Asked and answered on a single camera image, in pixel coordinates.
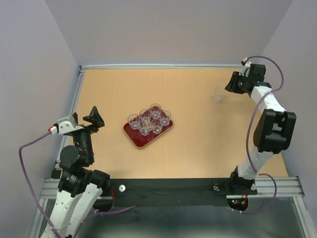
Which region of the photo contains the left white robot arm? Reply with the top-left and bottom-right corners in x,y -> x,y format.
42,107 -> 110,238

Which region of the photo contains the aluminium table frame rail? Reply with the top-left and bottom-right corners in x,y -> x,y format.
29,63 -> 308,238

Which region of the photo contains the clear glass right group back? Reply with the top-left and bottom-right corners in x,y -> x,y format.
213,87 -> 225,103

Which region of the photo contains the red lacquer tray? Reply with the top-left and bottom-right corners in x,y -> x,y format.
123,108 -> 173,149

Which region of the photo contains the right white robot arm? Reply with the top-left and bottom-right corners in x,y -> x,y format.
225,60 -> 297,193

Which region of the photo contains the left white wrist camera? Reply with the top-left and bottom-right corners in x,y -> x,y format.
48,113 -> 83,135

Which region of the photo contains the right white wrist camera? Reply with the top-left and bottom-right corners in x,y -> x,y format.
239,58 -> 252,77

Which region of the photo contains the clear glass group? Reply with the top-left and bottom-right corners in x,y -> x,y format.
139,119 -> 151,136
213,87 -> 225,103
127,114 -> 140,130

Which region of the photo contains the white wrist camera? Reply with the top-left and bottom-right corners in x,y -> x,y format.
48,113 -> 83,135
239,58 -> 252,77

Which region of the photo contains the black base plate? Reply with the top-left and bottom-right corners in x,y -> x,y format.
93,178 -> 257,211

